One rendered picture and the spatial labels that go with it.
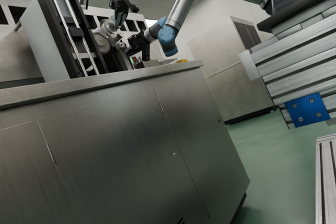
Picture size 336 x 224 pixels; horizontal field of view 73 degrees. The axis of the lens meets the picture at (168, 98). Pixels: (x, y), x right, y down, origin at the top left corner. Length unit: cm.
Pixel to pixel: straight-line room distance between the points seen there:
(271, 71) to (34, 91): 63
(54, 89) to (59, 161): 19
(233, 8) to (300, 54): 513
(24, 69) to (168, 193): 97
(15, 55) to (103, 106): 77
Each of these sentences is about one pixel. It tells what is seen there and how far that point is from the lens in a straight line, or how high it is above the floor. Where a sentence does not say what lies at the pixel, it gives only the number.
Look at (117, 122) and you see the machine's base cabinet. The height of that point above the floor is 73.
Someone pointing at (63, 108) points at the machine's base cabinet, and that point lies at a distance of 70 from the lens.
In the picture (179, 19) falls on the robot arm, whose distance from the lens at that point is 109.
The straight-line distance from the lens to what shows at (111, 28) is 138.
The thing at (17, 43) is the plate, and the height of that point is 134.
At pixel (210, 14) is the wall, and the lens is 596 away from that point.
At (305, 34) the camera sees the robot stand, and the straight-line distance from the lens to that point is 69.
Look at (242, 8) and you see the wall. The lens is 572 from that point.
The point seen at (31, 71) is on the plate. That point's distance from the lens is 141.
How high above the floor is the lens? 71
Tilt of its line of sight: 2 degrees up
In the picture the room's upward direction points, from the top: 24 degrees counter-clockwise
